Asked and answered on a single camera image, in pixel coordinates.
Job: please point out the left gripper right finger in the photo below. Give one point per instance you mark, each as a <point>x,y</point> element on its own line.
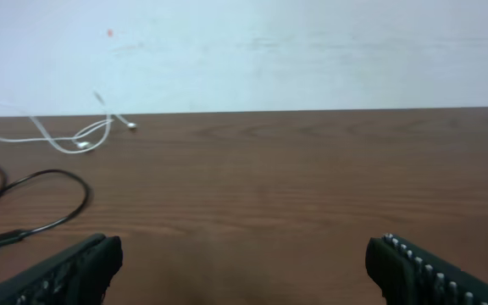
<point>408,274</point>

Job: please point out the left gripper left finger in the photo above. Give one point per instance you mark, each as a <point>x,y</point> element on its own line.
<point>79,275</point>

